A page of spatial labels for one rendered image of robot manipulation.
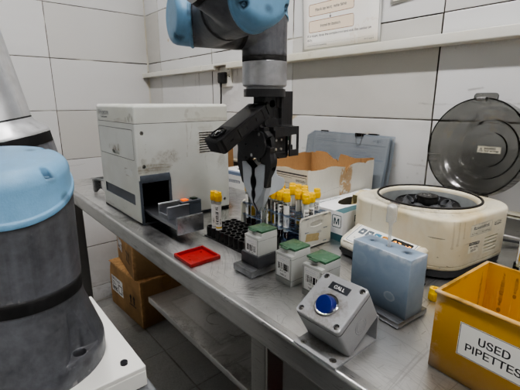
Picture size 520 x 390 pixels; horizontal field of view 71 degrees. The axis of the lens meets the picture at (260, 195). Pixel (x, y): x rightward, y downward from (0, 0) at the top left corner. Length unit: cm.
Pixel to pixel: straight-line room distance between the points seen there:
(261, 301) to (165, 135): 53
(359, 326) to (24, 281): 37
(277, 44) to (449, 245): 44
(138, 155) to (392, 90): 71
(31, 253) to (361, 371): 38
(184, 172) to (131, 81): 141
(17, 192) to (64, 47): 191
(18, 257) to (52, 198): 6
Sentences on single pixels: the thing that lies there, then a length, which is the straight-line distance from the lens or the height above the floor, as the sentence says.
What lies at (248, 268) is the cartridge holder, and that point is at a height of 89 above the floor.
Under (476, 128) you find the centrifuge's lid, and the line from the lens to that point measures 100.
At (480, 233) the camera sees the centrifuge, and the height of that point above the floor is 95.
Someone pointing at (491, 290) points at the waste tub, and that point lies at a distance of 60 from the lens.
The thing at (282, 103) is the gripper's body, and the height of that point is 118.
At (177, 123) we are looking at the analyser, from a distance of 98.
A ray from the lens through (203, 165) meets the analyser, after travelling 103.
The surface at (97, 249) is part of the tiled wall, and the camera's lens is 242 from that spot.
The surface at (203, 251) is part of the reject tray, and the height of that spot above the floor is 88.
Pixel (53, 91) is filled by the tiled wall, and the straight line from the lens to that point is 223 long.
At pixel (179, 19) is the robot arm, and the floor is 129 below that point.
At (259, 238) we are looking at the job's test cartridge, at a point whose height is 94.
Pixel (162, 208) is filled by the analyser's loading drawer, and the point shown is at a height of 93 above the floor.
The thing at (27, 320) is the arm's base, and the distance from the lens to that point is 43.
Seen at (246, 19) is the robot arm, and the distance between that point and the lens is 45.
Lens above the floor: 118
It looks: 14 degrees down
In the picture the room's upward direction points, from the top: straight up
